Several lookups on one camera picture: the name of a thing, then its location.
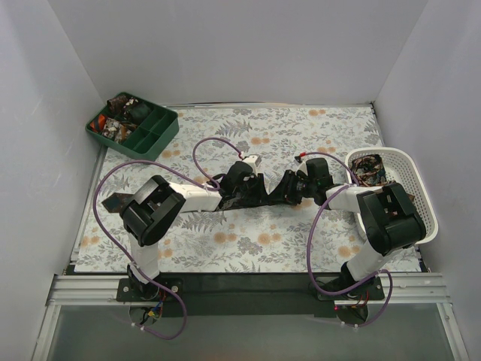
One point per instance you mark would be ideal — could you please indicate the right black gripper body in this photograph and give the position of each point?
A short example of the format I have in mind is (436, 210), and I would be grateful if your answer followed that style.
(288, 186)

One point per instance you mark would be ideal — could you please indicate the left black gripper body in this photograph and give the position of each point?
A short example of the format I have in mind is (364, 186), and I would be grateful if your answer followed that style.
(254, 189)

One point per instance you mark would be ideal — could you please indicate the brown blue floral tie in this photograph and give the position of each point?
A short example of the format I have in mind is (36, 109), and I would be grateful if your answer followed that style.
(115, 202)

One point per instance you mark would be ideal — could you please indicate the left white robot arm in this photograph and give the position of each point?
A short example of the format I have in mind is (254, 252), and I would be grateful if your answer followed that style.
(152, 210)

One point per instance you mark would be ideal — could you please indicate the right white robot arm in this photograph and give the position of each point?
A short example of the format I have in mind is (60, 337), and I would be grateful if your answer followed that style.
(390, 219)

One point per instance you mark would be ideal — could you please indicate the dark floral ties in basket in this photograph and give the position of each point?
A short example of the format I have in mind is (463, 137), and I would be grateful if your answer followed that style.
(369, 171)

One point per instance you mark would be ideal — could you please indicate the rolled ties in tray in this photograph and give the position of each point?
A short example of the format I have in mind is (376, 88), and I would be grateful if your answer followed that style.
(122, 116)

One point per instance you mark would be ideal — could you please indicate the floral patterned table mat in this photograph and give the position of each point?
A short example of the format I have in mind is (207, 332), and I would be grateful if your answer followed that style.
(266, 239)

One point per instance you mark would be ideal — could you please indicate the white perforated plastic basket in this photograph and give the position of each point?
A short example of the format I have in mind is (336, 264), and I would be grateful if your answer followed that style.
(401, 168)

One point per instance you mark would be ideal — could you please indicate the green divided organizer tray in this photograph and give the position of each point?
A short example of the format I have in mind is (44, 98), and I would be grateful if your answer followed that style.
(150, 139)

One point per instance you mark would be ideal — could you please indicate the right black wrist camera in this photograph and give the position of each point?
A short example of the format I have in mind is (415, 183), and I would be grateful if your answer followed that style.
(317, 169)

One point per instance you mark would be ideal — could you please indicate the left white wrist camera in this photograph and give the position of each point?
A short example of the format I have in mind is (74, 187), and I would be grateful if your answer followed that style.
(254, 162)

